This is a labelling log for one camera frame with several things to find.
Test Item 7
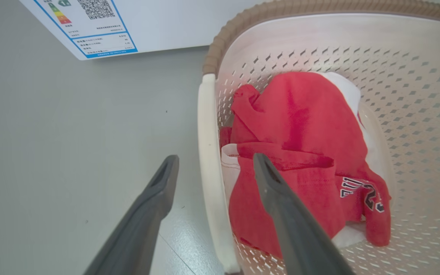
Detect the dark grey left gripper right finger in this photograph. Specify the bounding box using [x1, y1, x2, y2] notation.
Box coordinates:
[253, 153, 356, 275]

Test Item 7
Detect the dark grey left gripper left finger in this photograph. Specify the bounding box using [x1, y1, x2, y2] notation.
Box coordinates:
[83, 155, 180, 275]

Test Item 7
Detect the white perforated laundry basket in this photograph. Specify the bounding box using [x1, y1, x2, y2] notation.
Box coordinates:
[197, 0, 440, 275]

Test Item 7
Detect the red sports jersey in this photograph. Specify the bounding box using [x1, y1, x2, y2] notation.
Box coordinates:
[220, 71, 392, 260]

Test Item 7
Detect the white garment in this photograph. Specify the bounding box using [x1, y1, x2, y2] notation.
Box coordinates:
[221, 71, 387, 249]

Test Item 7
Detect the white washing machine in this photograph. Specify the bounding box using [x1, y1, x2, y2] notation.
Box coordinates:
[18, 0, 278, 61]

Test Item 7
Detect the energy label sticker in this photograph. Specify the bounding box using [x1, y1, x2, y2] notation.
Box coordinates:
[33, 0, 138, 59]

